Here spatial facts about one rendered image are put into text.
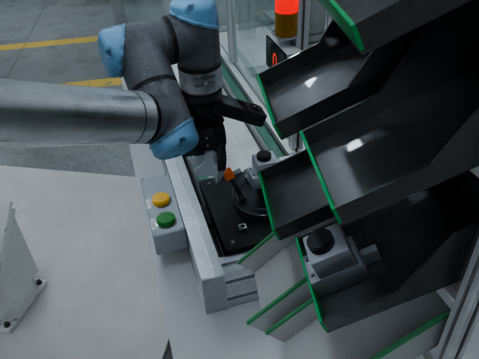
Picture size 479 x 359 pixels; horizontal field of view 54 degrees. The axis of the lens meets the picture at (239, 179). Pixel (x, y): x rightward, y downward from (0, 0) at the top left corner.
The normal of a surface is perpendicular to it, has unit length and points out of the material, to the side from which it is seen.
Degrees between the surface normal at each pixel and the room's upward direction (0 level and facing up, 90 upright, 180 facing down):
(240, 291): 90
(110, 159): 0
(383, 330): 45
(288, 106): 25
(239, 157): 0
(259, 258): 90
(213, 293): 90
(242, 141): 0
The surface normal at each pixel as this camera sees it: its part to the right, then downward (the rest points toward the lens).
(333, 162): -0.45, -0.68
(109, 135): 0.64, 0.66
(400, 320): -0.73, -0.49
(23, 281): 0.97, 0.13
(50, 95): 0.67, -0.51
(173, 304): -0.04, -0.79
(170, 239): 0.29, 0.58
